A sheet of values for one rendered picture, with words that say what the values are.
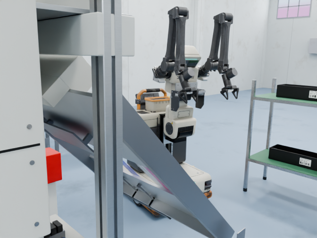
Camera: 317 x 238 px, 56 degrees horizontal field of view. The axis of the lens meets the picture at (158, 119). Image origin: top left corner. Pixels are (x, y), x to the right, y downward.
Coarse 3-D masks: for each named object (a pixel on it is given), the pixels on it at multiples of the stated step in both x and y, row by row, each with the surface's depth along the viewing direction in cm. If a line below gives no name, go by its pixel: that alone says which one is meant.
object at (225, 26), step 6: (222, 18) 219; (222, 24) 223; (228, 24) 222; (222, 30) 225; (228, 30) 223; (222, 36) 225; (228, 36) 225; (222, 42) 226; (228, 42) 226; (222, 48) 227; (222, 54) 228; (222, 60) 227; (222, 66) 228; (228, 66) 231
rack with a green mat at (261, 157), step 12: (252, 84) 275; (252, 96) 277; (264, 96) 277; (252, 108) 278; (252, 120) 282; (252, 156) 294; (264, 156) 294; (264, 168) 324; (276, 168) 270; (288, 168) 264; (300, 168) 265
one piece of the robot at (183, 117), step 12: (168, 72) 228; (168, 84) 244; (168, 108) 242; (180, 108) 242; (192, 108) 248; (168, 120) 243; (180, 120) 239; (192, 120) 245; (168, 132) 245; (192, 132) 250
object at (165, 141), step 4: (164, 120) 254; (180, 128) 241; (184, 128) 243; (188, 128) 245; (192, 128) 248; (180, 132) 240; (184, 132) 242; (188, 132) 245; (164, 136) 258; (180, 136) 243; (184, 136) 247; (164, 140) 258; (168, 140) 254; (172, 140) 250; (176, 140) 249; (180, 140) 251; (184, 140) 254
